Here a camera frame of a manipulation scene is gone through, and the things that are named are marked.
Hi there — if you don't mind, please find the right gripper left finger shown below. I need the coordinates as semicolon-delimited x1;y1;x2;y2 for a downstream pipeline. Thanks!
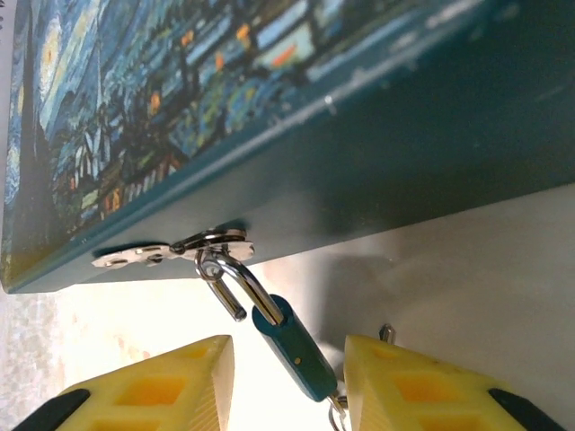
17;334;235;431

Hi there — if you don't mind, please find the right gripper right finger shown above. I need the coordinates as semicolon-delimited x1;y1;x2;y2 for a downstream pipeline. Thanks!
343;334;567;431

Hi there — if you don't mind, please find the silver key with ring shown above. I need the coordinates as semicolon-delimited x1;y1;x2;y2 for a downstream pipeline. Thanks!
326;391;350;431

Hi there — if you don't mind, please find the teal padlock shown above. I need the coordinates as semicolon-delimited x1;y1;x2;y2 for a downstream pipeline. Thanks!
195;248;339;404

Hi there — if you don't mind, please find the starry night print box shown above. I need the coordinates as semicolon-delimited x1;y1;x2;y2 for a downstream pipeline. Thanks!
0;0;575;295

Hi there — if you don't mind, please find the silver metal hasp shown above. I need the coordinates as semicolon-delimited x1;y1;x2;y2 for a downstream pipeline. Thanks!
91;227;256;270

